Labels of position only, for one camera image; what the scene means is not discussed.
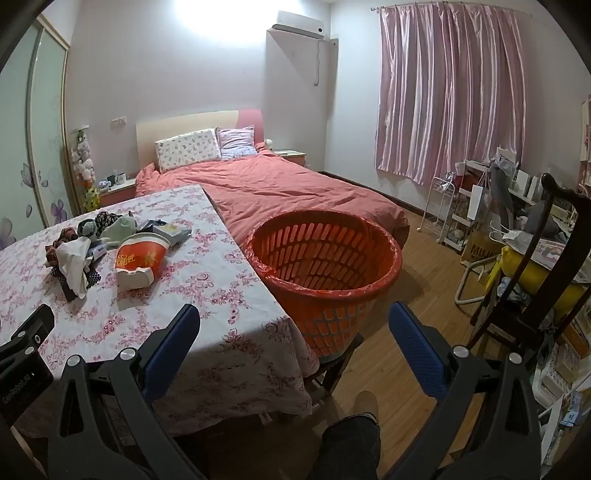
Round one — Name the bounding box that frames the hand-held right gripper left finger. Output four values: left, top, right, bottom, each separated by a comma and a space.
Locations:
48, 303, 218, 480

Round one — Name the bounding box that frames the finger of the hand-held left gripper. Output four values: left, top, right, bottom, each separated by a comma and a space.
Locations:
0, 304, 55, 365

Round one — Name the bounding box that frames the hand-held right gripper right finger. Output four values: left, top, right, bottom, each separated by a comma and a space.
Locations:
389, 302, 541, 480

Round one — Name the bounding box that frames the white tissue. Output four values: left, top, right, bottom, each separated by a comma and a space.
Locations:
54, 237, 95, 300

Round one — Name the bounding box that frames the black dotted ribbon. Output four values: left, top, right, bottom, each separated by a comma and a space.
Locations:
51, 263, 103, 303

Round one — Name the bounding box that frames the red plaid scrunchie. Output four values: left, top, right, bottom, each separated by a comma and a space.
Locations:
45, 226, 80, 268

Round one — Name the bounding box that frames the orange plastic laundry basket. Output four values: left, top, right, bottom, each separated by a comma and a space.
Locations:
241, 210, 403, 363

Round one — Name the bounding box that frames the yellow bird print tube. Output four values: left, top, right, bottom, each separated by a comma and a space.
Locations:
154, 223, 192, 241

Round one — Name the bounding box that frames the light green sock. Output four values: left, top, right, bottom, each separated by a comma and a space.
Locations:
99, 216, 137, 243

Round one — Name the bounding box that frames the pink floral tablecloth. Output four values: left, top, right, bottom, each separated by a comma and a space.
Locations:
0, 185, 321, 437

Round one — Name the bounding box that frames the beige slipper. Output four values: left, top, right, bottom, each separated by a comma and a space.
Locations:
353, 391, 380, 428

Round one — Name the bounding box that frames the wooden stool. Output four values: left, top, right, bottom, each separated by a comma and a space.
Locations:
305, 335, 365, 407

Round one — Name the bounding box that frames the person's trouser leg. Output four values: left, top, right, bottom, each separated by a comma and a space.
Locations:
307, 415, 382, 480

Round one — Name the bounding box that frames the brown paper bag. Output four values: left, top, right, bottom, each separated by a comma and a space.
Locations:
459, 226, 504, 266

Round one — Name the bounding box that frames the dark wooden chair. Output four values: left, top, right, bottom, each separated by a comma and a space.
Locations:
466, 173, 591, 370

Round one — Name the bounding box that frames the yellow cushion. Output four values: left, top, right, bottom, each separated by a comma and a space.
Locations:
501, 244, 589, 319

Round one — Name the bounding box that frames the white storage cart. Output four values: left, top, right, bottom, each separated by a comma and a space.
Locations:
441, 159, 492, 254

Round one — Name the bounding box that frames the pile of boxes and papers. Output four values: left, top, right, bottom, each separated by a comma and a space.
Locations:
531, 314, 591, 462

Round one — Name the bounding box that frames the pink nightstand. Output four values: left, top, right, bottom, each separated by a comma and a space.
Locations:
271, 148, 308, 168
95, 178, 138, 208

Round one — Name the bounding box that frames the white paper bag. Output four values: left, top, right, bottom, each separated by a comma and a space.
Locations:
466, 185, 492, 222

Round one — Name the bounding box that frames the grey hanging cloth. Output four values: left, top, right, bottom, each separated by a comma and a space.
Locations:
489, 164, 520, 232

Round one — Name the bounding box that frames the bed with red duvet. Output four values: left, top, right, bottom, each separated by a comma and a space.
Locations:
134, 143, 410, 259

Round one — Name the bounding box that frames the white floral pillow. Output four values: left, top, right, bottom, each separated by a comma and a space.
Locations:
154, 128, 223, 174

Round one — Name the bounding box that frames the sliding wardrobe with purple flowers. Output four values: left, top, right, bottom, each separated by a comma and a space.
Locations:
0, 14, 77, 252

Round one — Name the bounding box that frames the pink striped pillow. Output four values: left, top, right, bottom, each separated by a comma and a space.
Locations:
216, 126, 257, 161

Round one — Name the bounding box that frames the beige and pink headboard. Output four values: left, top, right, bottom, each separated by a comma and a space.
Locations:
135, 108, 266, 174

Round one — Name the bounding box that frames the pink curtain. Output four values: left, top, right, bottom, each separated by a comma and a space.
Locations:
374, 2, 529, 185

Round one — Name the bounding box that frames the white curtain rod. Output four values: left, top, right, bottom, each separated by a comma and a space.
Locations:
369, 0, 532, 19

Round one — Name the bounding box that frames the white air conditioner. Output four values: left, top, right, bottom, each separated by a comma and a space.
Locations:
271, 10, 328, 40

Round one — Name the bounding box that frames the white metal tube frame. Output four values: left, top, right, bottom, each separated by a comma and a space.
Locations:
454, 261, 502, 305

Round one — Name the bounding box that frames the white wire rack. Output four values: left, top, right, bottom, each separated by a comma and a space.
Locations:
418, 173, 462, 243

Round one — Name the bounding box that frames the hanging string of plush toys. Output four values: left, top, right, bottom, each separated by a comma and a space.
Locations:
69, 127, 102, 213

